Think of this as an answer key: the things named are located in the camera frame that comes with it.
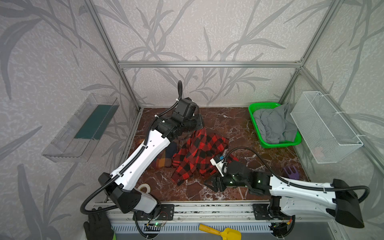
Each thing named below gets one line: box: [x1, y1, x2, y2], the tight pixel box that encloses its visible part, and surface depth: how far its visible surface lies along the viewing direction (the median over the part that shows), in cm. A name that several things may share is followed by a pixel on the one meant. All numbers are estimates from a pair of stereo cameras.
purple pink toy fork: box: [283, 165, 300, 180], surface depth 87 cm
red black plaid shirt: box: [171, 128, 239, 186], surface depth 84 cm
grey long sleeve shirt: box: [253, 102, 298, 144], surface depth 104 cm
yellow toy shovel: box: [198, 223, 242, 240], surface depth 69 cm
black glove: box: [83, 206, 114, 240], surface depth 71 cm
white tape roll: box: [137, 183, 151, 194], surface depth 84 cm
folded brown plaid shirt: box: [149, 139, 184, 169], surface depth 90 cm
